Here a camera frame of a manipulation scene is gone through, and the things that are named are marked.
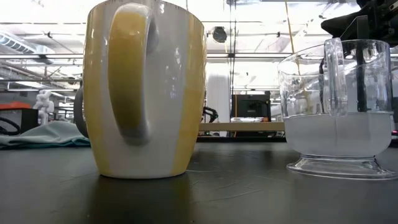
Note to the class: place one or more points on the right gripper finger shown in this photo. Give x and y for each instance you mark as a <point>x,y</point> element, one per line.
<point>337,25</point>

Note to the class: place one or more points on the clear footed glass cup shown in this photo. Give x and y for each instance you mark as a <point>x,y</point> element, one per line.
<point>335,137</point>

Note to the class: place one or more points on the yellow and white mug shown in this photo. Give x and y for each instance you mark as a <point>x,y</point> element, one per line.
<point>174,93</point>

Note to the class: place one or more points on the round black ceiling device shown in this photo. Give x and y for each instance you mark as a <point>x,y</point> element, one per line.
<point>219,34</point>

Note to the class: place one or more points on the black machine box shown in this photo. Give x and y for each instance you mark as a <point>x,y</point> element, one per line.
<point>250,105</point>

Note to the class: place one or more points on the white column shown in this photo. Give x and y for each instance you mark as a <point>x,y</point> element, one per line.
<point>217,99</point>

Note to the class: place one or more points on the black background machine part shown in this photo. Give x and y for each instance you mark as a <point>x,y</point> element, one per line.
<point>211,113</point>

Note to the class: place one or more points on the white robot figure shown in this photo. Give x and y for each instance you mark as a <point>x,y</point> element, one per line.
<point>43,105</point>

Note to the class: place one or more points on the teal cloth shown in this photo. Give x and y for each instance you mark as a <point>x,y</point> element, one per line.
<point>46,133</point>

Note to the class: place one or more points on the orange-topped black box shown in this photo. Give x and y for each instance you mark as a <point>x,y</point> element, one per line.
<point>29,121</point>

